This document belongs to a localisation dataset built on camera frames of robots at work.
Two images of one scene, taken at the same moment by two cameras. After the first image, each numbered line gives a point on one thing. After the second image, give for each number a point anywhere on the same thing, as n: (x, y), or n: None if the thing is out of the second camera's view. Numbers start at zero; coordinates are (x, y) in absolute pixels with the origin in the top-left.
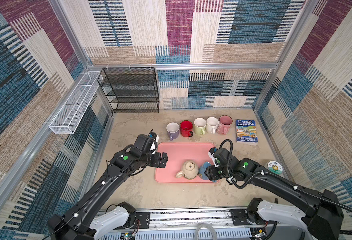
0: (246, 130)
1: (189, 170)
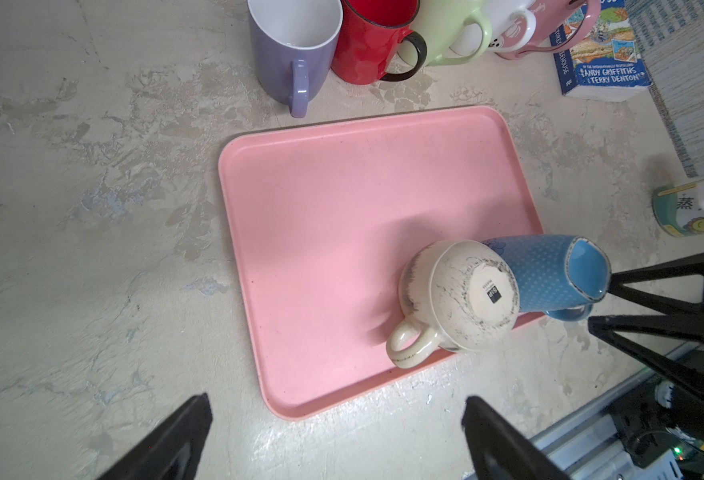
0: (608, 64)
1: (460, 294)
